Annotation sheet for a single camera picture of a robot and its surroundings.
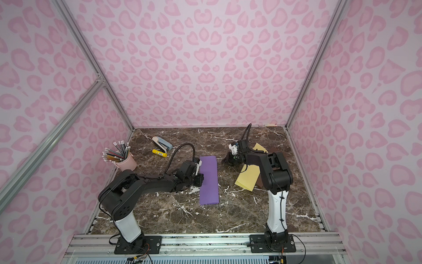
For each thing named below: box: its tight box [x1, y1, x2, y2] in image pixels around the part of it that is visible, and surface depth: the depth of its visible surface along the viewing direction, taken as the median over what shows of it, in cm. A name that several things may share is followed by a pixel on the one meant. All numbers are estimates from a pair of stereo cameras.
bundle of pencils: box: [101, 140, 131, 163], surface depth 93 cm
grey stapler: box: [152, 135, 173, 154], surface depth 109 cm
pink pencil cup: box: [113, 152, 138, 172], surface depth 93 cm
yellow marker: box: [151, 149, 168, 158], surface depth 106 cm
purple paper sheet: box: [199, 155, 220, 206], surface depth 91 cm
